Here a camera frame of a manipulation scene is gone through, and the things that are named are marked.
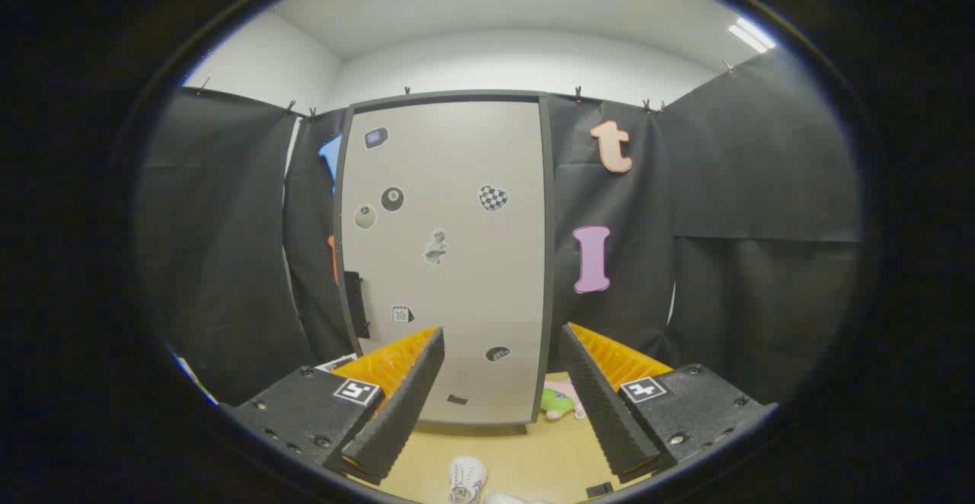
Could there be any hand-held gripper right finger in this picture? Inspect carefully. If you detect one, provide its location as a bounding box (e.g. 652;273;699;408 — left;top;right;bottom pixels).
558;322;779;483

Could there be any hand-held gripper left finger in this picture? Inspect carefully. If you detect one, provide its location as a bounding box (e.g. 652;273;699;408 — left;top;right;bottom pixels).
219;327;446;486

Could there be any white shoe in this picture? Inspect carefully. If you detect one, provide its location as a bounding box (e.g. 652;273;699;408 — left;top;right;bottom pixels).
448;456;487;504

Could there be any black cabinet door handle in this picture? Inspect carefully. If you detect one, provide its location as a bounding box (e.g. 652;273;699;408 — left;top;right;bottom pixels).
344;272;371;339

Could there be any light grey shoe cabinet door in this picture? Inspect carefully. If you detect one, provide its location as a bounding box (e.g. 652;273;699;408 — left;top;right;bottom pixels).
340;100;548;423

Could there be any grey shoe cabinet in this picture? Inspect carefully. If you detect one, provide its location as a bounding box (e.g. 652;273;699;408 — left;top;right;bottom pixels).
333;91;555;435

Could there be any pink and green plush toy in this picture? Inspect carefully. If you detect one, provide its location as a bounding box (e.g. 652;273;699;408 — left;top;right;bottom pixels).
541;380;586;421

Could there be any black backdrop cloth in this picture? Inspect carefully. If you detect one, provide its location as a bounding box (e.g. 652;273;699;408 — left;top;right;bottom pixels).
137;47;862;406

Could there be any small ceiling light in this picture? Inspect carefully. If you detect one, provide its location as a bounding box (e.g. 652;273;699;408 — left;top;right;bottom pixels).
727;17;776;53

